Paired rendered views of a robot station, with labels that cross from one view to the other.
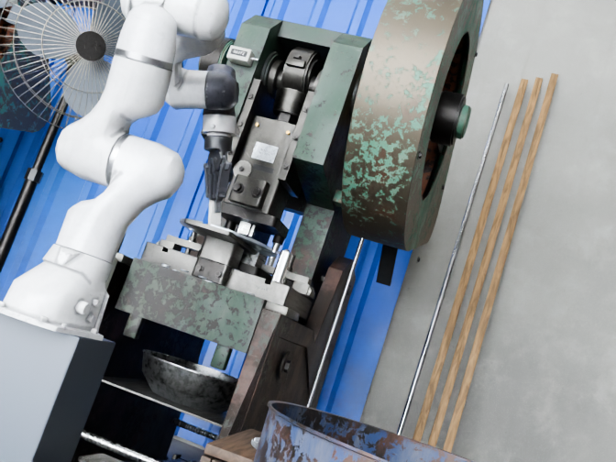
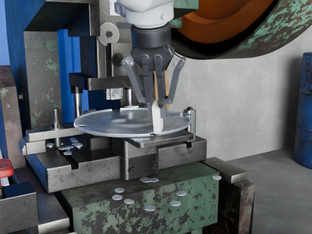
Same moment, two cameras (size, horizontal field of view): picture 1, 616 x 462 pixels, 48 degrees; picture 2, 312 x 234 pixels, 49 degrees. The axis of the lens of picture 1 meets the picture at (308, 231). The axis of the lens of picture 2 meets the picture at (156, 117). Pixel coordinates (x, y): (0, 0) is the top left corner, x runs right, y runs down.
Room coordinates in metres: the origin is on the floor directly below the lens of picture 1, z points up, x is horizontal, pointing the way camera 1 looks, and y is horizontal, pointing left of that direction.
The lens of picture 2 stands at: (1.33, 0.76, 0.98)
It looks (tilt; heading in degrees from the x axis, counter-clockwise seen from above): 13 degrees down; 315
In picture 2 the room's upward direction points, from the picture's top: straight up
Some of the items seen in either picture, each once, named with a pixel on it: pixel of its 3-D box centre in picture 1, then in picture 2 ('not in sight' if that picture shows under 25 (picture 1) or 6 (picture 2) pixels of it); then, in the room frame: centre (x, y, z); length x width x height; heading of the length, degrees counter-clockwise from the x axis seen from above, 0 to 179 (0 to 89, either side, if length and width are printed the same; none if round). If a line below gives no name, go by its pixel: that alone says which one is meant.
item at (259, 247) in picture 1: (228, 237); (133, 120); (1.97, 0.21, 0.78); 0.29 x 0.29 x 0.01
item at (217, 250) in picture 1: (214, 257); (141, 150); (1.92, 0.22, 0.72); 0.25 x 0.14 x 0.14; 165
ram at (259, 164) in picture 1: (265, 165); (116, 17); (2.05, 0.18, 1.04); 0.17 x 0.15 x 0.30; 165
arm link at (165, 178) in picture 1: (125, 199); not in sight; (1.33, 0.35, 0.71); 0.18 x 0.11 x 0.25; 82
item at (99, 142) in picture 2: (235, 268); (112, 132); (2.09, 0.17, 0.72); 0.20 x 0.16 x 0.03; 75
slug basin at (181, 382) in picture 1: (192, 384); not in sight; (2.09, 0.17, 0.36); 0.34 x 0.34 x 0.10
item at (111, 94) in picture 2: (247, 229); (113, 92); (2.08, 0.18, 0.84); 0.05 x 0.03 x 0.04; 75
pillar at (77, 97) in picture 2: not in sight; (77, 103); (2.17, 0.24, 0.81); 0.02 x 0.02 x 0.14
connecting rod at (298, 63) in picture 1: (293, 101); not in sight; (2.09, 0.17, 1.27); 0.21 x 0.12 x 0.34; 165
